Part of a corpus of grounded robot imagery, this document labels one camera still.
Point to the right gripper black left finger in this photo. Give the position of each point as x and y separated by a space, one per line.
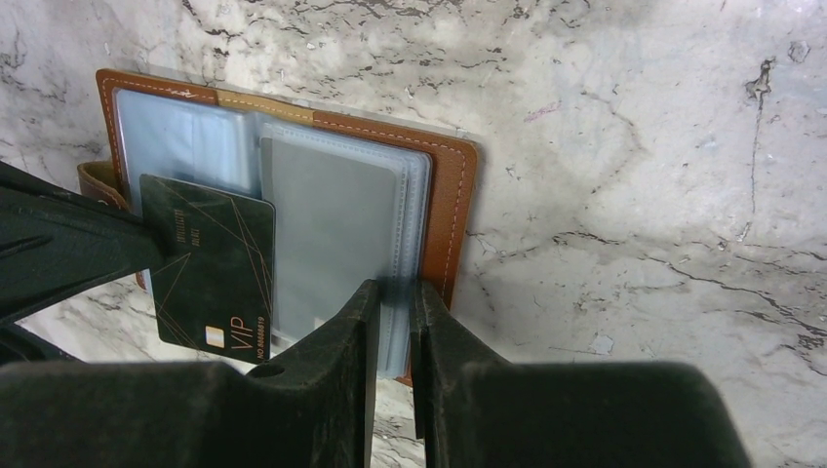
310 406

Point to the black VIP credit card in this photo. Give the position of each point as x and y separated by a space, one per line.
215 294

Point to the brown leather card holder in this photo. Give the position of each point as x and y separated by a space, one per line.
211 137

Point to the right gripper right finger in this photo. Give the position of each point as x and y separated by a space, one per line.
473 408

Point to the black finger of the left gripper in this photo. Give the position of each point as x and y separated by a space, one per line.
56 243

